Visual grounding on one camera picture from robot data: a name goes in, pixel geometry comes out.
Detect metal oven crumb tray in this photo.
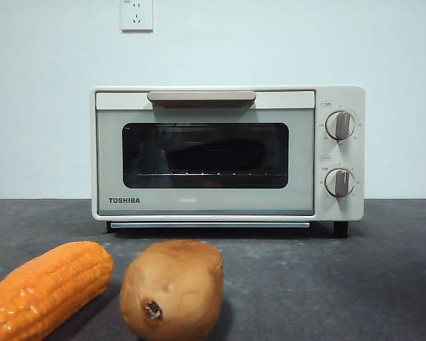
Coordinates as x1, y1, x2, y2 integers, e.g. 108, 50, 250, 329
109, 222, 311, 229

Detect orange corn cob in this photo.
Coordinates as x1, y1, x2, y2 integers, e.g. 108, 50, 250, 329
0, 241, 115, 341

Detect brown potato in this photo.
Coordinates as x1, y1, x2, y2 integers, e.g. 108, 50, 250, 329
119, 239, 224, 341

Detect cream white toaster oven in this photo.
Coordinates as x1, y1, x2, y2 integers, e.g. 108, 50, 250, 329
89, 85, 366, 237

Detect glass oven door with handle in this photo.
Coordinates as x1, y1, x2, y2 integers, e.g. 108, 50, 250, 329
94, 90, 316, 217

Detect beige oven dial knob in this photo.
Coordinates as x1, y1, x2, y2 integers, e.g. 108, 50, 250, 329
325, 110, 356, 141
324, 168, 355, 197

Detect white wall power socket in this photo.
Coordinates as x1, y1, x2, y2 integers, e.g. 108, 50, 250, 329
121, 0, 154, 33

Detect metal wire oven rack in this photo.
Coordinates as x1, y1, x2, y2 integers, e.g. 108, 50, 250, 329
136, 170, 284, 178

